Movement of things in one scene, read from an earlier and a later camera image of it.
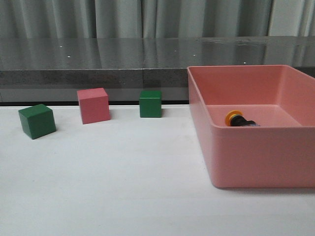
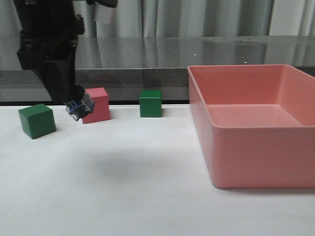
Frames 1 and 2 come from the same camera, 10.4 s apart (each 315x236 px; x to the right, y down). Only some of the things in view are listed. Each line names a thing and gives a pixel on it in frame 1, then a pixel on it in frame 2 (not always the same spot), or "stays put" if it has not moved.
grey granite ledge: [52, 70] stays put
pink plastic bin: [280, 153] stays put
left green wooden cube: [37, 121] stays put
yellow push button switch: [235, 118] -> [78, 108]
